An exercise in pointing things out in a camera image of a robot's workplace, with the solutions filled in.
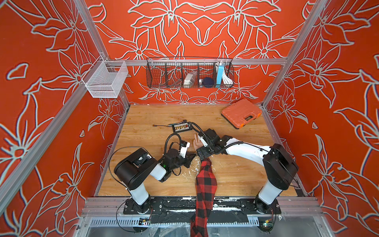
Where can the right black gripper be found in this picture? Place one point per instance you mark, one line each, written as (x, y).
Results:
(202, 149)

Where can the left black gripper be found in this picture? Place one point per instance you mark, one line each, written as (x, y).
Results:
(188, 158)

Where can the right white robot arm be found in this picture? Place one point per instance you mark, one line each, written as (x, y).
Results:
(280, 168)

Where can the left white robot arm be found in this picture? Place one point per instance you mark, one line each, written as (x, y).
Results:
(133, 170)

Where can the pale mannequin hand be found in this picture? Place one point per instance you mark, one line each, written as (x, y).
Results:
(197, 143)

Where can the black charging board yellow connectors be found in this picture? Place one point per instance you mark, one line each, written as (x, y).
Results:
(182, 127)

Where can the red black plaid sleeve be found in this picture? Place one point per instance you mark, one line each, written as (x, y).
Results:
(206, 186)

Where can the orange tool case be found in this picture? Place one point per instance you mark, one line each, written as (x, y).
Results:
(241, 113)

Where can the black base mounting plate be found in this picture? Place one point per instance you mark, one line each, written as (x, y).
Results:
(183, 205)

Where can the dark blue round object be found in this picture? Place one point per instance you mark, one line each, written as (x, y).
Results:
(207, 82)

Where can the clear plastic bag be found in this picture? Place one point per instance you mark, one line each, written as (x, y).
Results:
(190, 79)

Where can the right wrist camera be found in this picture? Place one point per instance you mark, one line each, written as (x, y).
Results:
(202, 140)

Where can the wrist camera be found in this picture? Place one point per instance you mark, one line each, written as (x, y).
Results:
(202, 140)
(183, 148)

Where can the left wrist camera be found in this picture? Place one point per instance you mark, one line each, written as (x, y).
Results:
(183, 148)

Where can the black wire wall basket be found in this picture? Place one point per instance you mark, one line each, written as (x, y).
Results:
(170, 72)

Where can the clear plastic wall bin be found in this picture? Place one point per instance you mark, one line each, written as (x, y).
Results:
(103, 82)

